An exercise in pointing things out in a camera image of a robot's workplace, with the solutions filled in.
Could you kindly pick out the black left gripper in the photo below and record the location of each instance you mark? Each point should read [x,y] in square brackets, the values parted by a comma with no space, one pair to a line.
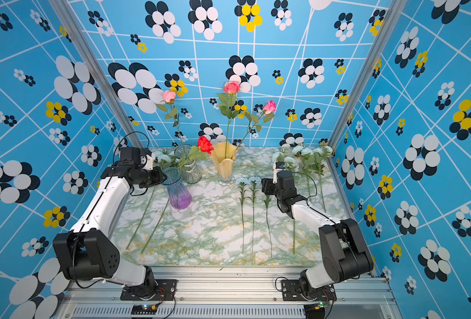
[158,177]

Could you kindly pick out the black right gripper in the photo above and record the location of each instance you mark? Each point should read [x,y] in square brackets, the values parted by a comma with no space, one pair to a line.
[267,184]

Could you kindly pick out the purple tinted glass vase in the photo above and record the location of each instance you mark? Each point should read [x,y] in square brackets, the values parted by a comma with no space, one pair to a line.
[179,197]

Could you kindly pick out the clear ribbed glass vase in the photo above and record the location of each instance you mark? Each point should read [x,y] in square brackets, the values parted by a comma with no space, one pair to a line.
[188,168]

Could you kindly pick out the yellow beige vase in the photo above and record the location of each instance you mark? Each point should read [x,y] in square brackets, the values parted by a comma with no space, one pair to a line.
[224,156]

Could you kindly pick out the light blue peony bouquet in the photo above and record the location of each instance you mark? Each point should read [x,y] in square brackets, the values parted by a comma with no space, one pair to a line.
[320,155]

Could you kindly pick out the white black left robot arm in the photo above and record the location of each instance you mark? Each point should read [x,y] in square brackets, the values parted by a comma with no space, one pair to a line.
[86,252]

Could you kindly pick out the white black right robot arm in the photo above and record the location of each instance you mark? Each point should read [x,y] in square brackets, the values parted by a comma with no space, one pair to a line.
[344,252]

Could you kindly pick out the small red rose stem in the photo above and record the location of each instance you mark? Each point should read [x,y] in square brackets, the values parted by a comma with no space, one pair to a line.
[202,150]

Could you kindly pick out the small pink rose stem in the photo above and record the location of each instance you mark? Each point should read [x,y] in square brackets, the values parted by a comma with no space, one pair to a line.
[255,121]

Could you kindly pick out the green circuit board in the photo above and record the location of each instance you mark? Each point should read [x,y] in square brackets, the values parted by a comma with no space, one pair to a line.
[144,309]

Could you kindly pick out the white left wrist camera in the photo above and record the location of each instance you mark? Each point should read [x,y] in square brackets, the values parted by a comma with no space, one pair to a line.
[147,160]

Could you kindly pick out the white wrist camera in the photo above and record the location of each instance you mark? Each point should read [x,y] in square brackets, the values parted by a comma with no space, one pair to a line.
[278,167]
[147,160]

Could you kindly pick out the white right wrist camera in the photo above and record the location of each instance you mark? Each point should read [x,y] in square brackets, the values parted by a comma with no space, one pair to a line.
[278,167]

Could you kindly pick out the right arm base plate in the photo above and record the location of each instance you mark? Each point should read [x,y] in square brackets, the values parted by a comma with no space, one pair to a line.
[300,291]

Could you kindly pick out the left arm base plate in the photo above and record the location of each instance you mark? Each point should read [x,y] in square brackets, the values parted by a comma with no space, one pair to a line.
[159,290]

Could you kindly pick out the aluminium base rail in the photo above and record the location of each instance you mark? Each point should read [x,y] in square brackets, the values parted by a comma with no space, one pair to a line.
[235,292]

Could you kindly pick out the aluminium frame post left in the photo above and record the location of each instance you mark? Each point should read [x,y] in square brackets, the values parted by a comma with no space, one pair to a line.
[71,24]

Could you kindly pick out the aluminium frame post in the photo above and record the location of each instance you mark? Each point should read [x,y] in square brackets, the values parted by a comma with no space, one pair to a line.
[377,47]
[71,24]

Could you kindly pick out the aluminium frame post right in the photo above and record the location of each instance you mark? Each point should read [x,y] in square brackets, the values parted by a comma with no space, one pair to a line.
[377,47]

